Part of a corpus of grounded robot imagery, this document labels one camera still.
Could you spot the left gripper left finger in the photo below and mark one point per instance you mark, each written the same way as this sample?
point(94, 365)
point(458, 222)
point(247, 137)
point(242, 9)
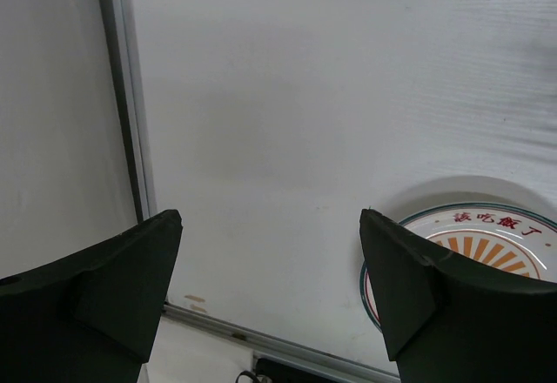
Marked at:
point(91, 316)

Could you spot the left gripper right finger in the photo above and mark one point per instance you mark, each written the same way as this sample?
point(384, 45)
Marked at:
point(447, 318)

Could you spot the orange sunburst plate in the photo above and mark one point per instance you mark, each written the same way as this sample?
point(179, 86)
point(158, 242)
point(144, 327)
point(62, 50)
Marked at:
point(504, 237)

